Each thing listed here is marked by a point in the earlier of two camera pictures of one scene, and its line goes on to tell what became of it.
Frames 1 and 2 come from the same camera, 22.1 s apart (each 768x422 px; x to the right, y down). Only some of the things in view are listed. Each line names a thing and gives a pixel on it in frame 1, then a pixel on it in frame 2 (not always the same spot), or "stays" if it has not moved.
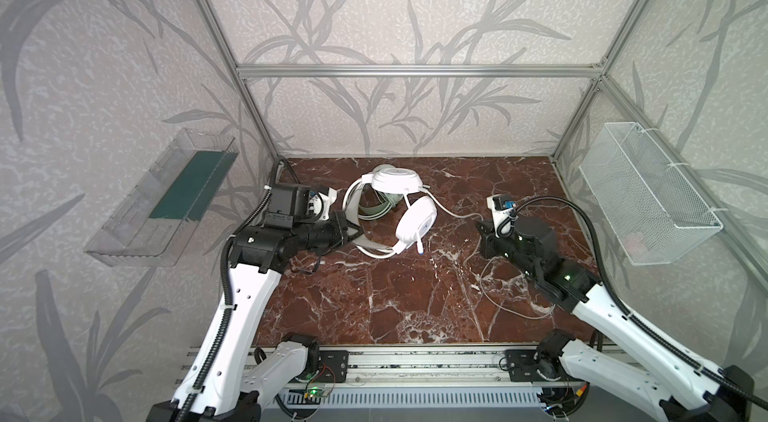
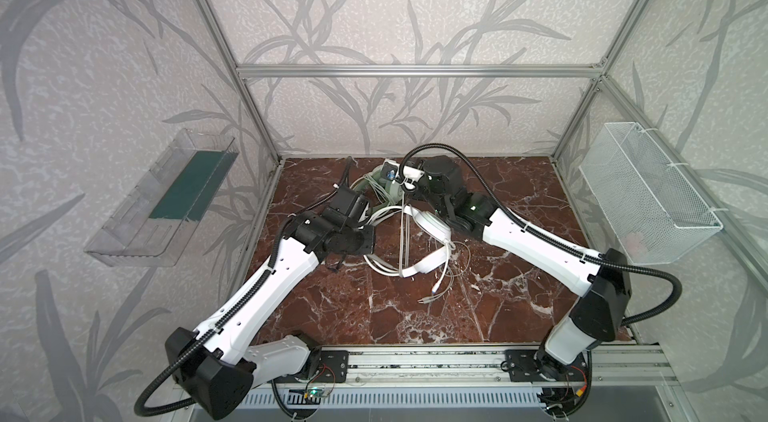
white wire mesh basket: (648, 212) stays
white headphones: (416, 222) → (427, 263)
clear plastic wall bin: (154, 222) stays
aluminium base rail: (529, 366) stays
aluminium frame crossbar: (419, 71) stays
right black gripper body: (492, 240) → (417, 191)
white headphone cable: (486, 262) → (449, 246)
